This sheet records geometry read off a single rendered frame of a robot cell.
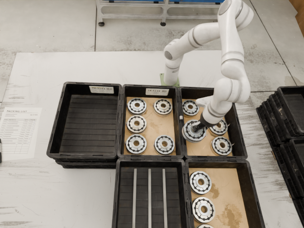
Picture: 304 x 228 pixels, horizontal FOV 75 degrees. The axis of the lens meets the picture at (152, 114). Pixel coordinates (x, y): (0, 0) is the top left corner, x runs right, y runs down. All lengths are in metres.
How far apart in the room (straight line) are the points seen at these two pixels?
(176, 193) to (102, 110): 0.57
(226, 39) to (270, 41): 2.64
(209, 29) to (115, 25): 2.12
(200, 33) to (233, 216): 0.82
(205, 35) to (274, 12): 3.07
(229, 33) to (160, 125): 0.57
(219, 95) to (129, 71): 0.91
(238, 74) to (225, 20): 0.21
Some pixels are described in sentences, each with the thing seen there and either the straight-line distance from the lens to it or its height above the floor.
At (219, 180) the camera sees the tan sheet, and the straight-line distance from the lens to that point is 1.06.
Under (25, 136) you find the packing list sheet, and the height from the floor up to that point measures 0.70.
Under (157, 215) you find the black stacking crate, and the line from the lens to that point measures 0.96.
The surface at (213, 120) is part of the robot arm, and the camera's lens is 0.76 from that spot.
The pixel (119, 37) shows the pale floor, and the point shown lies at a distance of 2.75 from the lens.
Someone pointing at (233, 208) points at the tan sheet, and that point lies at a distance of 1.06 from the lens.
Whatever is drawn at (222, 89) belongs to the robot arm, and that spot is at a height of 1.33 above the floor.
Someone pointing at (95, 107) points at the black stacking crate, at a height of 0.83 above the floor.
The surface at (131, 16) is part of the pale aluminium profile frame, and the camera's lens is 2.86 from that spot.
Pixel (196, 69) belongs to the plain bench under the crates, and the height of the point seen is 0.70.
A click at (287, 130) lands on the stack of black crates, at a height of 0.49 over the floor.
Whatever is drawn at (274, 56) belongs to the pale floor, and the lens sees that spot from 3.17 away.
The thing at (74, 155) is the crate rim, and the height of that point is 0.93.
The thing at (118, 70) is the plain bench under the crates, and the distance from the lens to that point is 1.44.
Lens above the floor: 1.79
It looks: 61 degrees down
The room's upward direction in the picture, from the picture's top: 10 degrees clockwise
